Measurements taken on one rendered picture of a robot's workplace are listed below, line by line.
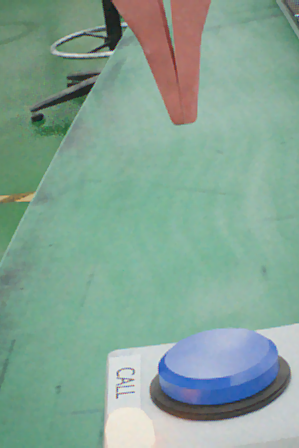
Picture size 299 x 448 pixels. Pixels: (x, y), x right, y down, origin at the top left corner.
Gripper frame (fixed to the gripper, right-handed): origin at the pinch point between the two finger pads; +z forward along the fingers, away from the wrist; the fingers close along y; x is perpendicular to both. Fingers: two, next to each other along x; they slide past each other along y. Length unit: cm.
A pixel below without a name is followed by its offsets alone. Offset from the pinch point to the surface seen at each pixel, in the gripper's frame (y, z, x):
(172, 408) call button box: -1.6, 9.8, -1.5
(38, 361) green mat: -8.4, 16.1, 14.8
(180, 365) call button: -1.2, 8.8, -0.4
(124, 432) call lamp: -3.0, 9.3, -3.5
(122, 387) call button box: -3.2, 10.0, 0.8
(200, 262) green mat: -0.5, 16.1, 23.9
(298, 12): 11, 13, 66
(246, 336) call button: 1.1, 8.8, 0.9
